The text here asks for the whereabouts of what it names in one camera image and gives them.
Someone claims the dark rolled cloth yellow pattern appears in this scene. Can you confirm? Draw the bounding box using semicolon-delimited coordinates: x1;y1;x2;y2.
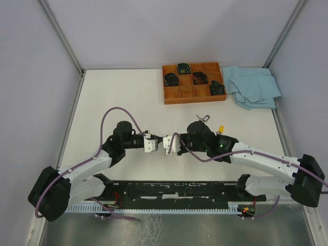
177;63;192;75

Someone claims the aluminium frame post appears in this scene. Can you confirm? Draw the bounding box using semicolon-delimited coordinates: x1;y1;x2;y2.
262;0;308;68
38;0;85;75

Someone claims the light blue cloth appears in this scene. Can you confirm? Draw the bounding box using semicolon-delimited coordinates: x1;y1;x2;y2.
221;66;281;110

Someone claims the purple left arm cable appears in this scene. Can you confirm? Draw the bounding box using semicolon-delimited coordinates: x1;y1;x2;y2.
34;107;149;218

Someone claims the dark rolled cloth orange pattern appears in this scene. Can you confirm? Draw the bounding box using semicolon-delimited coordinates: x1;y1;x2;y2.
192;71;208;85

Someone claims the light blue cable duct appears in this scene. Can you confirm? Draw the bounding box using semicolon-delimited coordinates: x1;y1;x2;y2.
64;201;244;214

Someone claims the dark rolled cloth grey pattern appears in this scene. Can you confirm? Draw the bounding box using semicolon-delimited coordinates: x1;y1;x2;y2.
164;73;179;87

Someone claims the wooden compartment tray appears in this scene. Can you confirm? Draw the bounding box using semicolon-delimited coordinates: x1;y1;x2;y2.
162;61;227;105

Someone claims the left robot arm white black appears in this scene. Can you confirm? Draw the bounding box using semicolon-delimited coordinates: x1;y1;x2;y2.
28;121;163;222

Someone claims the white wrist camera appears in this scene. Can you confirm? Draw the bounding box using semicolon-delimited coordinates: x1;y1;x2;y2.
143;138;158;153
162;133;180;155

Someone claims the black hook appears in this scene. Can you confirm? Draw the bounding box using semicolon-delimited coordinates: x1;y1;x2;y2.
196;114;210;122

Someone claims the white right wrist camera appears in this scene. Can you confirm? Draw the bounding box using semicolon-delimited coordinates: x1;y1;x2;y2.
162;133;180;155

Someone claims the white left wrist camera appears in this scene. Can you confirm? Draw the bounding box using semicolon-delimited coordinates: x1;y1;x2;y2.
143;138;158;153

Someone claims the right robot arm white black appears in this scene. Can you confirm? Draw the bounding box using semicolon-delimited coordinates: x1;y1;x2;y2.
178;121;327;208

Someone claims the dark rolled cloth green pattern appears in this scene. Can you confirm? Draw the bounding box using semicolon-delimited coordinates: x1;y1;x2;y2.
209;80;226;96

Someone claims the aluminium frame post right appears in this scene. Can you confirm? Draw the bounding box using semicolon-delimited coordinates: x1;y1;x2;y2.
262;0;308;68

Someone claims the aluminium frame post left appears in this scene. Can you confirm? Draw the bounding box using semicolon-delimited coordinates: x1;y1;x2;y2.
38;0;85;75

